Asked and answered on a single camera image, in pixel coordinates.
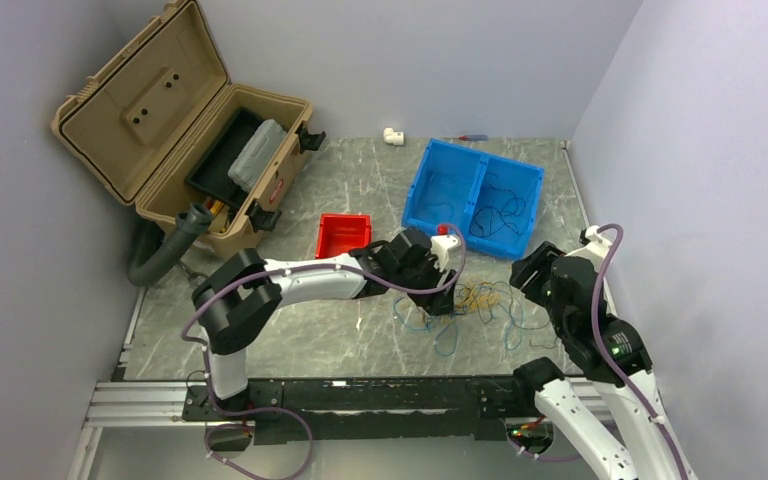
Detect blue double plastic bin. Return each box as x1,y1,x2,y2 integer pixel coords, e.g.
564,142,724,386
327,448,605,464
401,139,545,260

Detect red small plastic bin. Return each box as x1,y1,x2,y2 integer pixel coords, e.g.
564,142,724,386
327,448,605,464
315,213,372,259

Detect yellow tools in case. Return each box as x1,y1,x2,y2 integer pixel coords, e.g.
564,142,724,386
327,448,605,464
203,196,237,234

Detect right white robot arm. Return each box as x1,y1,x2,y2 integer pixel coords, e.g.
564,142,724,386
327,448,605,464
509,224,697,479

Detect black tray in case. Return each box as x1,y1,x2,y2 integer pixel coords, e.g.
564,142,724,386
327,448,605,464
186,108,264,209

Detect grey corrugated hose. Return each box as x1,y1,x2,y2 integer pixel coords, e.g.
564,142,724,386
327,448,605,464
126,203,216,288

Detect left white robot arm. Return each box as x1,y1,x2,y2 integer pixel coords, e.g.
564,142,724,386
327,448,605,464
182,225,466,420

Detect white pipe elbow fitting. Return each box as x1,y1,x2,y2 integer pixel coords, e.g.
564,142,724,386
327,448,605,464
382,127,405,146

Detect tan open tool case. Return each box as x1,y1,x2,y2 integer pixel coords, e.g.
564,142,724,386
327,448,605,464
51,1,314,259

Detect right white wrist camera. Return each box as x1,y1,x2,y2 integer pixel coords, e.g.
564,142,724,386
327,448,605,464
578,225,613,263

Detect red handled screwdriver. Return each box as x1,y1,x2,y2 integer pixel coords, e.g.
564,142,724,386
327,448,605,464
457,134,489,142

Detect grey plastic organizer box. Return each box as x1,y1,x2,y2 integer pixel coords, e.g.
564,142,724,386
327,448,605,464
227,119,286,192

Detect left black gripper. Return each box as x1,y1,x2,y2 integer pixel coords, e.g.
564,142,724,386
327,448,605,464
394,252,459,317

